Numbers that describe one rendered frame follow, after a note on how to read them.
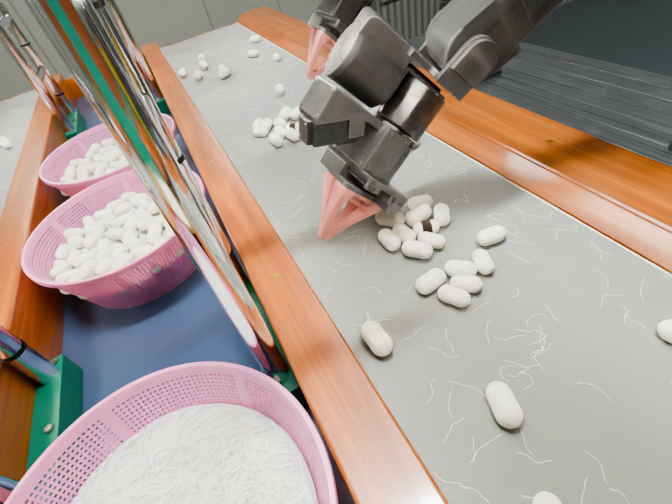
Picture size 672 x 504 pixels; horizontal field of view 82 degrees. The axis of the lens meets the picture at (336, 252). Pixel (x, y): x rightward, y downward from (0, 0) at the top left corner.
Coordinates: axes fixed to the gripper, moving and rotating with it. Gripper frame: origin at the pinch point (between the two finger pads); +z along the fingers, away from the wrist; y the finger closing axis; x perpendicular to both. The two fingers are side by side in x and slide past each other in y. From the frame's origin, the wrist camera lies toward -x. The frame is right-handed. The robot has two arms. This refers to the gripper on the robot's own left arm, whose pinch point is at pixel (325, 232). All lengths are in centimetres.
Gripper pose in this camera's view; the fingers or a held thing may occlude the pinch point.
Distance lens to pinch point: 47.2
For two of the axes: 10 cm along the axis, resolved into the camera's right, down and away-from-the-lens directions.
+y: 4.5, 5.7, -6.9
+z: -5.5, 7.8, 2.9
